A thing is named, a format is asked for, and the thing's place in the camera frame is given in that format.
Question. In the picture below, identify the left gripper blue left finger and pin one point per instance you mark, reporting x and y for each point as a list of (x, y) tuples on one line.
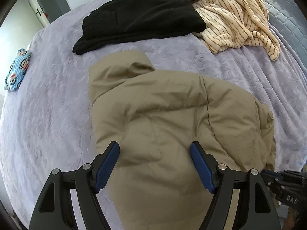
[(103, 165)]

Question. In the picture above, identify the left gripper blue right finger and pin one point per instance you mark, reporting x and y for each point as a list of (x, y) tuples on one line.
[(205, 165)]

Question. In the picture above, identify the beige puffer jacket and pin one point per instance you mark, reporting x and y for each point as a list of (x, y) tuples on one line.
[(155, 115)]

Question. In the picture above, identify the lavender fleece bed blanket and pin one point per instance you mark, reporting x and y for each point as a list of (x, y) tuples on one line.
[(46, 124)]

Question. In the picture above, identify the blue monkey print pillow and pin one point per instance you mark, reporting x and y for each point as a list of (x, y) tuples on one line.
[(17, 70)]

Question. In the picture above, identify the cream striped garment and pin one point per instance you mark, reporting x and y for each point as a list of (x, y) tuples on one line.
[(236, 23)]

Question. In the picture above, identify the black folded garment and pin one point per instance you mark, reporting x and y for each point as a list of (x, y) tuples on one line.
[(124, 21)]

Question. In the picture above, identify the grey quilted mattress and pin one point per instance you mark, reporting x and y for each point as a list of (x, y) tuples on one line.
[(288, 19)]

